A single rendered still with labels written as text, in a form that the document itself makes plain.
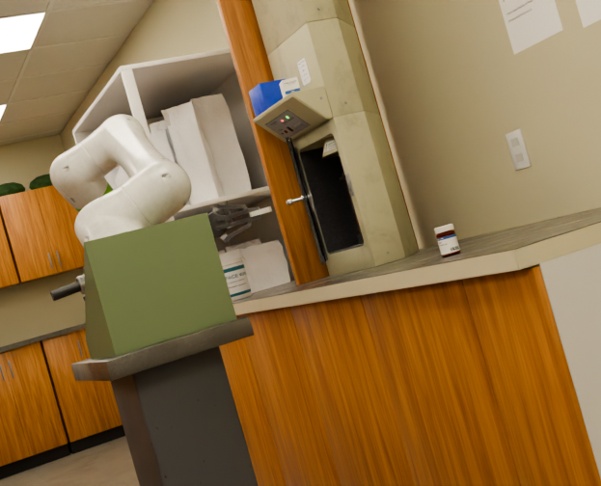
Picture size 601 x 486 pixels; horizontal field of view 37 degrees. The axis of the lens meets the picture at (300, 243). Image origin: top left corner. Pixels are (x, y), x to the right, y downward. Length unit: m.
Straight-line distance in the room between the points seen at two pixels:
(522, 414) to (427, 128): 1.45
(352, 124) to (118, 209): 0.96
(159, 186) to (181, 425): 0.54
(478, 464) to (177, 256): 0.80
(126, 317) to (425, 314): 0.66
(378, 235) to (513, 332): 1.01
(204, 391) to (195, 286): 0.22
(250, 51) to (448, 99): 0.69
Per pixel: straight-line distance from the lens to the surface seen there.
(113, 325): 1.89
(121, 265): 1.90
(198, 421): 1.94
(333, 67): 2.80
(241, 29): 3.14
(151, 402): 1.91
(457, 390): 2.05
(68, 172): 2.46
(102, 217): 2.09
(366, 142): 2.79
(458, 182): 3.03
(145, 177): 2.09
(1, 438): 7.45
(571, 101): 2.57
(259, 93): 2.93
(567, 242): 1.78
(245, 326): 1.91
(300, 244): 3.04
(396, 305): 2.15
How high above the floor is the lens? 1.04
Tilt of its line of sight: 1 degrees up
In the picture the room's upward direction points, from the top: 16 degrees counter-clockwise
